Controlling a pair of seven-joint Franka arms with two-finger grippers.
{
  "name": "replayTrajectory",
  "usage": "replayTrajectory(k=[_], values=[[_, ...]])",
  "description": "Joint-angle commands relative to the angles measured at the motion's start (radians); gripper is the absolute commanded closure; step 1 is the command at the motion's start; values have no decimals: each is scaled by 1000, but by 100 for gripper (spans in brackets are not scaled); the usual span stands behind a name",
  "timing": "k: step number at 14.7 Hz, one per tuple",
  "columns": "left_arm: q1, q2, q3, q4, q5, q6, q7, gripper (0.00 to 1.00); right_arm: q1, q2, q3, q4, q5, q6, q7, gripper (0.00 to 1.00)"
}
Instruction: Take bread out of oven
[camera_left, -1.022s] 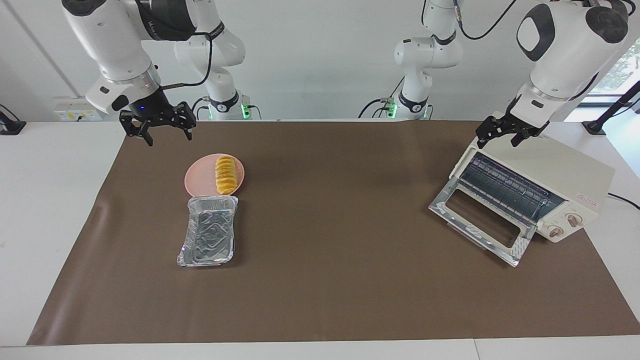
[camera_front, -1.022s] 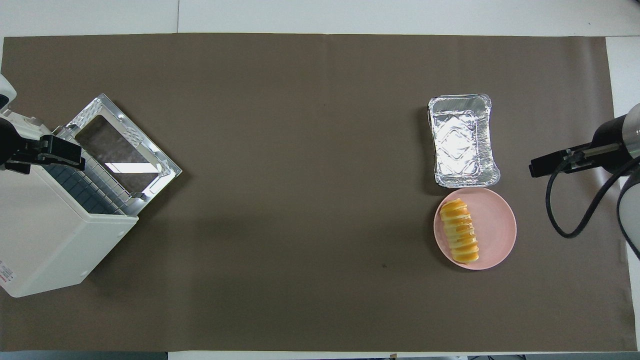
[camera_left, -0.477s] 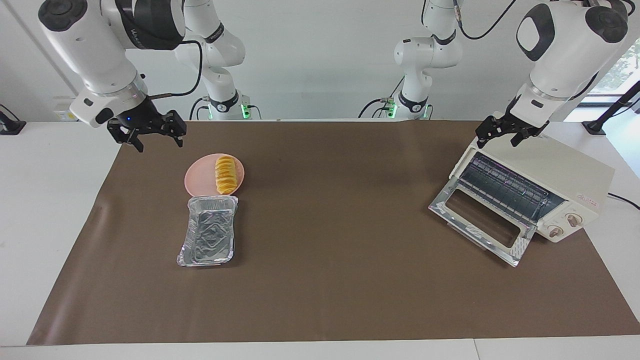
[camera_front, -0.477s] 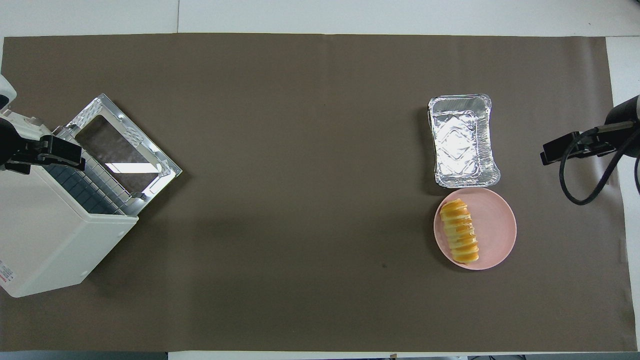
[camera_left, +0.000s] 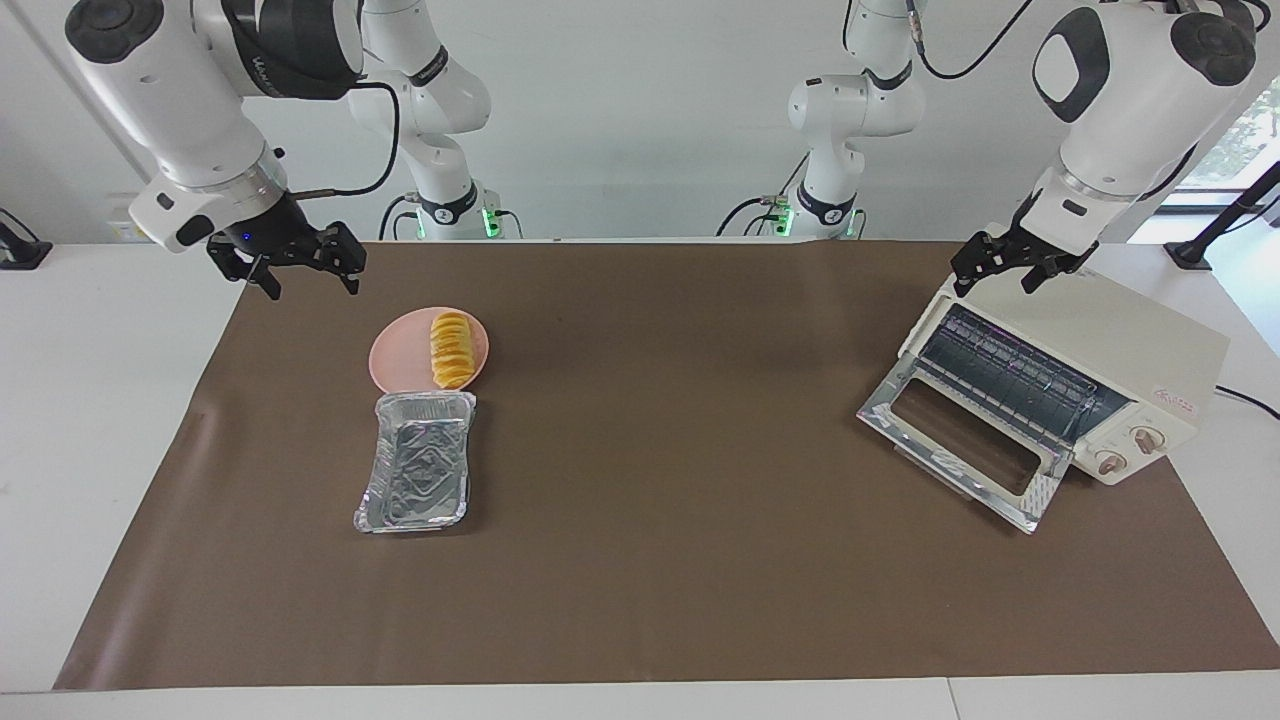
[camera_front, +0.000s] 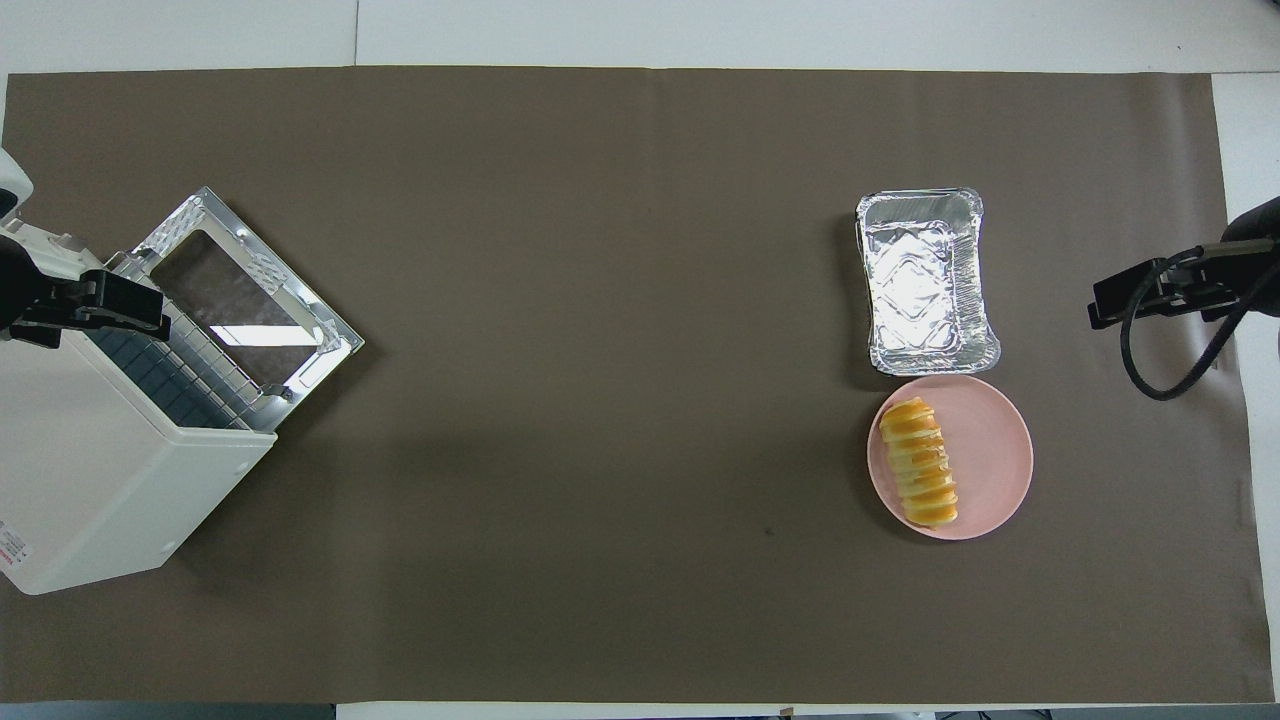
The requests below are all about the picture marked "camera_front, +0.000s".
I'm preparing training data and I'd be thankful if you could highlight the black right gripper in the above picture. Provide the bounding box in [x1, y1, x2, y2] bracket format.
[1087, 196, 1280, 330]

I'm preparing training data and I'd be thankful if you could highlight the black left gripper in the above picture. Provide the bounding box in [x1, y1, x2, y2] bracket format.
[0, 245, 173, 350]

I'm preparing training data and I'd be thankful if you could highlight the aluminium foil tray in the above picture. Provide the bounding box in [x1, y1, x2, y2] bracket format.
[854, 186, 1002, 379]

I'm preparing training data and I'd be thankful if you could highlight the golden ridged bread loaf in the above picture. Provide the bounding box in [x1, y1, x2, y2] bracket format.
[878, 396, 960, 529]

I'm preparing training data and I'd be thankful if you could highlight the white toaster oven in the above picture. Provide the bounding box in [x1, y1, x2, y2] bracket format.
[0, 224, 280, 597]

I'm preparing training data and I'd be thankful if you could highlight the pink round plate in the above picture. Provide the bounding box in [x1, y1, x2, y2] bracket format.
[866, 374, 1035, 542]

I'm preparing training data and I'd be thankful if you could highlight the brown table mat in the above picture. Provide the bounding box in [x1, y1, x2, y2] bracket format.
[0, 66, 1277, 706]

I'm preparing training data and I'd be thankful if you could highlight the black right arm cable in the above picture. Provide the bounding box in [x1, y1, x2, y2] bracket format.
[1118, 240, 1278, 402]

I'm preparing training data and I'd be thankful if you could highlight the wire oven rack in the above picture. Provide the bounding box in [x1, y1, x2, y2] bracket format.
[84, 298, 293, 433]

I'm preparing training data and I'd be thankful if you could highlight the glass oven door metal frame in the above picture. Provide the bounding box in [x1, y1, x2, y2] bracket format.
[128, 186, 366, 403]

